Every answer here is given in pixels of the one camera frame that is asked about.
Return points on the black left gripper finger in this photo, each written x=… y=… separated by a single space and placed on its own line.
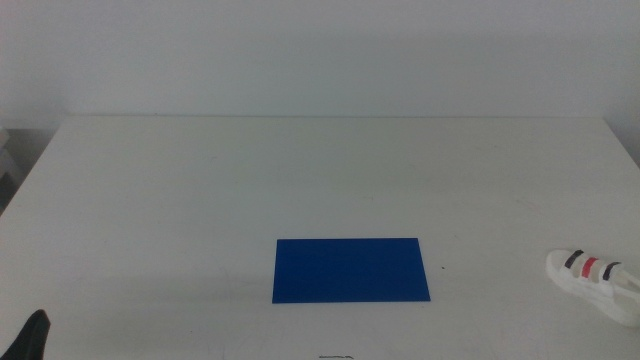
x=30 y=340

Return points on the blue rectangular mat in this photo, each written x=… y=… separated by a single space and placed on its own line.
x=350 y=270

